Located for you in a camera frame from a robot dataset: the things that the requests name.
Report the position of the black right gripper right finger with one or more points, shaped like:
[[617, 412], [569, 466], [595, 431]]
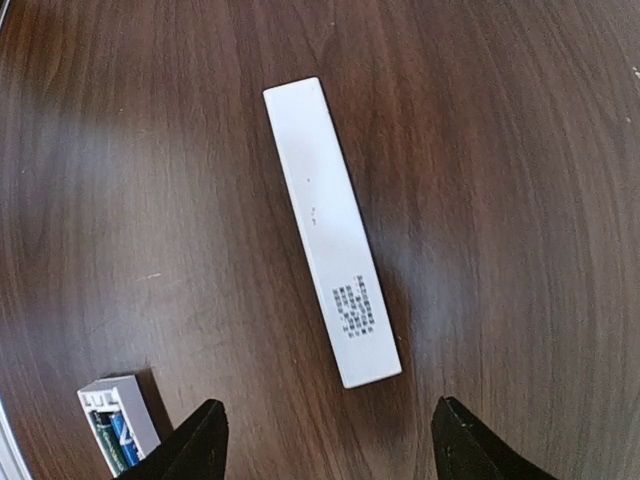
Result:
[[466, 448]]

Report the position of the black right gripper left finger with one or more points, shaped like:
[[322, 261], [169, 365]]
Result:
[[197, 449]]

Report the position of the blue AAA battery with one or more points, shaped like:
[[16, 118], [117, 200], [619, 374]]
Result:
[[125, 439]]

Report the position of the white remote control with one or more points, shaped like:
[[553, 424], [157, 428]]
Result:
[[121, 394]]

